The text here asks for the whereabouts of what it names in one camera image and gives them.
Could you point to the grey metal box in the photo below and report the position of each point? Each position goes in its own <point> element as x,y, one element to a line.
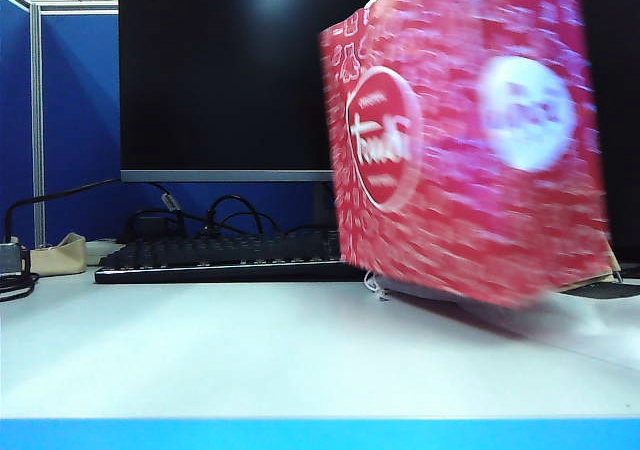
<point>10,259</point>

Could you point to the red printed paper bag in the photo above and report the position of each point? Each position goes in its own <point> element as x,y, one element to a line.
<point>465,195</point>

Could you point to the beige canvas desk calendar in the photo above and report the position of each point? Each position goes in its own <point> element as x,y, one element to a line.
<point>614,262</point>

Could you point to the beige cloth pouch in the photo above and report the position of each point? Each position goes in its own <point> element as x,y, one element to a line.
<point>60,257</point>

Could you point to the blue office partition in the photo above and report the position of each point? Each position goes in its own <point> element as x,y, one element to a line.
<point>80,120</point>

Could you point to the black desk mat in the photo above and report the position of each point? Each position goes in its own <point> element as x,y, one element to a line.
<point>600,291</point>

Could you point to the black power adapter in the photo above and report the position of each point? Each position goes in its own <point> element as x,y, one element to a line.
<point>150,222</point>

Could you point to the black keyboard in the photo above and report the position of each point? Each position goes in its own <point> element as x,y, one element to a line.
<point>200,260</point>

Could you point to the large black computer monitor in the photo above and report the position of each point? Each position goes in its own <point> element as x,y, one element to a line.
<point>200,70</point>

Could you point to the white crumpled tissue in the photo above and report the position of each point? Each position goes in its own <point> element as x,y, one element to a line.
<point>595,330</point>

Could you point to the black HSD monitor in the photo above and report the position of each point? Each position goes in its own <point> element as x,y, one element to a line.
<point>620,120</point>

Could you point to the black monitor stand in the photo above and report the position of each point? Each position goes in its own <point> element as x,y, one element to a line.
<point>322,205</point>

